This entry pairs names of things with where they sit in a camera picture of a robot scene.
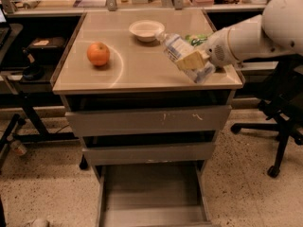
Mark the orange fruit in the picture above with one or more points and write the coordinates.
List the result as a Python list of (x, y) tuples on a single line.
[(98, 54)]

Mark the bottom grey drawer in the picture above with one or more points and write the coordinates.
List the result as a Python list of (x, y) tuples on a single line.
[(152, 195)]

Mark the white bowl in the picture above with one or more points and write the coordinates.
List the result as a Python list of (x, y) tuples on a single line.
[(145, 30)]

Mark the grey drawer cabinet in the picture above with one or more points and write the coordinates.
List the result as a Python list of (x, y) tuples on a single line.
[(138, 75)]

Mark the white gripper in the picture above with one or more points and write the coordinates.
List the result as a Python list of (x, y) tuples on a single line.
[(217, 50)]

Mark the black bag on shelf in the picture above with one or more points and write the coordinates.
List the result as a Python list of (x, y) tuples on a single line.
[(47, 50)]

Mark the blue plastic water bottle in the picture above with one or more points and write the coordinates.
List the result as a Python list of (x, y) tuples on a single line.
[(175, 45)]

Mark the green chip bag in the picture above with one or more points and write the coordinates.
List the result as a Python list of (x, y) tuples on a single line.
[(196, 39)]

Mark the black office chair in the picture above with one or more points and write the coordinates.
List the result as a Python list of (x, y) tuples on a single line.
[(281, 99)]

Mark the middle grey drawer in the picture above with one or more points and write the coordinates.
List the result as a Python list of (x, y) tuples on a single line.
[(149, 154)]

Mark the grey drawer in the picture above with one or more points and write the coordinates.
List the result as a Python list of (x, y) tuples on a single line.
[(149, 154), (143, 121), (152, 195)]

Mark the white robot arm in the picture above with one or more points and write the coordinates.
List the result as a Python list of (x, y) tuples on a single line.
[(278, 31)]

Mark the top grey drawer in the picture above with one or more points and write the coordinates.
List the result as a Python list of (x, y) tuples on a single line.
[(143, 121)]

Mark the small bottle on floor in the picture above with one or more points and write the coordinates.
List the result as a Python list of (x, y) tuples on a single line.
[(17, 146)]

